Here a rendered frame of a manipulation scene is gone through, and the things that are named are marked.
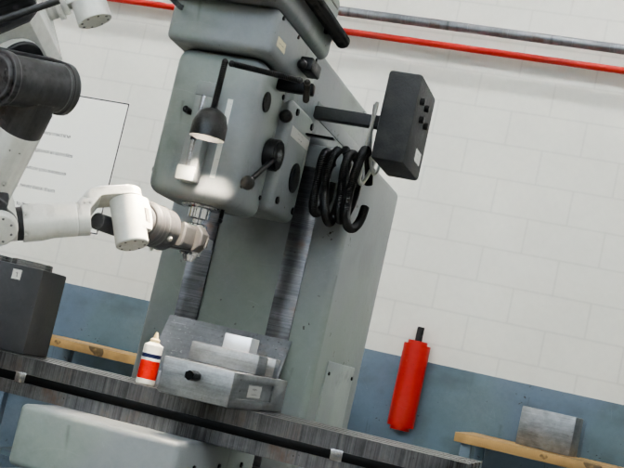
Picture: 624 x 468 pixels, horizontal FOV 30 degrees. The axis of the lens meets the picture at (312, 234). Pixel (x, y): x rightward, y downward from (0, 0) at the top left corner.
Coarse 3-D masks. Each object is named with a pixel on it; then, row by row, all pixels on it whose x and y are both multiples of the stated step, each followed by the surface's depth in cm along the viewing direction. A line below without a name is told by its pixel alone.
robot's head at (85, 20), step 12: (60, 0) 220; (72, 0) 221; (84, 0) 219; (96, 0) 220; (60, 12) 221; (84, 12) 219; (96, 12) 219; (108, 12) 221; (84, 24) 222; (96, 24) 224
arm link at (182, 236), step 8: (176, 216) 238; (176, 224) 237; (184, 224) 240; (168, 232) 234; (176, 232) 237; (184, 232) 239; (192, 232) 242; (200, 232) 242; (168, 240) 235; (176, 240) 240; (184, 240) 239; (192, 240) 242; (200, 240) 242; (208, 240) 243; (152, 248) 237; (160, 248) 237; (176, 248) 244; (184, 248) 243; (192, 248) 242; (200, 248) 243
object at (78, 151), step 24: (72, 120) 735; (96, 120) 730; (120, 120) 726; (48, 144) 736; (72, 144) 732; (96, 144) 728; (48, 168) 733; (72, 168) 729; (96, 168) 725; (24, 192) 734; (48, 192) 730; (72, 192) 726
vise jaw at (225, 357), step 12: (192, 348) 236; (204, 348) 236; (216, 348) 235; (228, 348) 235; (204, 360) 235; (216, 360) 235; (228, 360) 234; (240, 360) 233; (252, 360) 233; (264, 360) 235; (252, 372) 232; (264, 372) 237
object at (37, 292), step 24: (0, 264) 254; (24, 264) 255; (0, 288) 253; (24, 288) 252; (48, 288) 255; (0, 312) 252; (24, 312) 251; (48, 312) 258; (0, 336) 251; (24, 336) 250; (48, 336) 260
